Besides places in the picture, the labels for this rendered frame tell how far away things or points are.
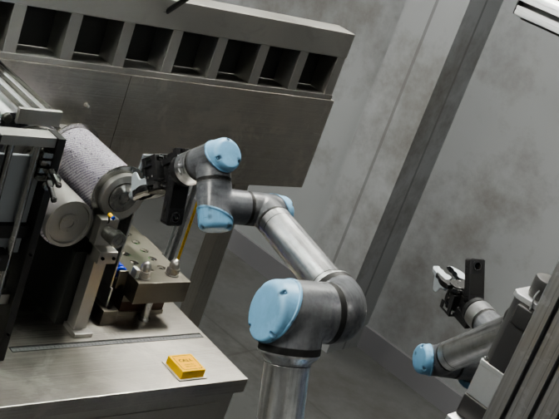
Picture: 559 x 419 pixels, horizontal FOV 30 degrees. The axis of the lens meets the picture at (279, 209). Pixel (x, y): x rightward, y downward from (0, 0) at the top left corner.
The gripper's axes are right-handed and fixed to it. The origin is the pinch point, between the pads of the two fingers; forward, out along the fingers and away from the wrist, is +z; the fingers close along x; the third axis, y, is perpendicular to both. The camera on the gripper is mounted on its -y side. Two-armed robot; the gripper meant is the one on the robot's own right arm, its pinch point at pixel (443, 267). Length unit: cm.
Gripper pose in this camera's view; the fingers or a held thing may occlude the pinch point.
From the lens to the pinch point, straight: 283.7
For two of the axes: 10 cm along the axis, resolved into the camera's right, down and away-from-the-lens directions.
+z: -3.2, -4.3, 8.4
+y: -2.0, 9.0, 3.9
